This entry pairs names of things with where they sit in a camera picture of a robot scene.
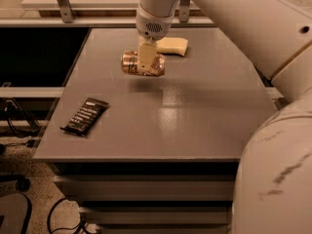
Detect yellow sponge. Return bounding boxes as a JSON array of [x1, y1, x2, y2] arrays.
[[157, 37, 188, 57]]

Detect black cables at left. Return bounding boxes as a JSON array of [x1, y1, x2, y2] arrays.
[[0, 97, 42, 148]]

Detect orange soda can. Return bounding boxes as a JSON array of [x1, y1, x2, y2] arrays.
[[121, 51, 165, 77]]

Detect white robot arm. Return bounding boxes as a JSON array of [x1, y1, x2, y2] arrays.
[[136, 0, 312, 234]]

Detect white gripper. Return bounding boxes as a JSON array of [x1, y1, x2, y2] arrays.
[[136, 4, 175, 70]]

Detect black snack bar wrapper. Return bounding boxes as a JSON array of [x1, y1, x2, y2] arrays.
[[60, 97, 109, 137]]

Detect metal railing frame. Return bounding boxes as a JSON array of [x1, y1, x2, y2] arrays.
[[0, 0, 215, 29]]

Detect grey drawer cabinet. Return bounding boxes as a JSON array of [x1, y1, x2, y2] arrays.
[[35, 28, 275, 234]]

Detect black floor cable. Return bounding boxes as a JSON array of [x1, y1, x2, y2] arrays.
[[47, 197, 89, 234]]

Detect black office chair base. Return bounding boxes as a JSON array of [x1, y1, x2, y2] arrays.
[[0, 143, 33, 234]]

